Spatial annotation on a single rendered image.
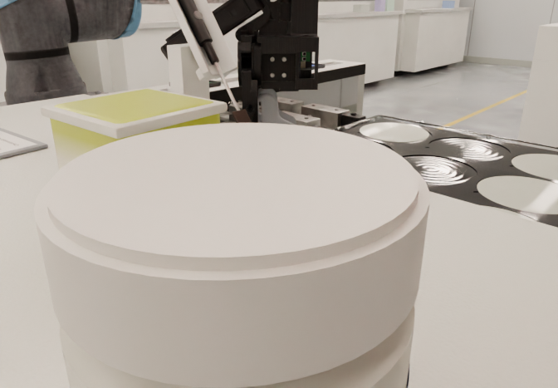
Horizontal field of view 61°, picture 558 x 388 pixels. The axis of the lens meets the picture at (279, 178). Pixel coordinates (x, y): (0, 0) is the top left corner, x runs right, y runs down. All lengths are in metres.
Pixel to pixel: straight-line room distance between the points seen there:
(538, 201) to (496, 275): 0.29
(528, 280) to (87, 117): 0.23
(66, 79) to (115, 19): 0.15
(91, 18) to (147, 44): 2.71
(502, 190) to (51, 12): 0.82
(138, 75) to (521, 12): 6.56
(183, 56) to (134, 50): 3.27
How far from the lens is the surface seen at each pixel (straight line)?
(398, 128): 0.75
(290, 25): 0.50
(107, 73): 3.84
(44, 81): 1.02
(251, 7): 0.49
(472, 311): 0.22
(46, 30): 1.02
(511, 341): 0.21
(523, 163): 0.65
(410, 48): 7.02
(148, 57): 3.75
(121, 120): 0.25
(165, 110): 0.26
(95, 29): 1.05
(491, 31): 8.93
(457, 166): 0.60
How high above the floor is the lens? 1.09
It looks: 21 degrees down
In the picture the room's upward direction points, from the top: straight up
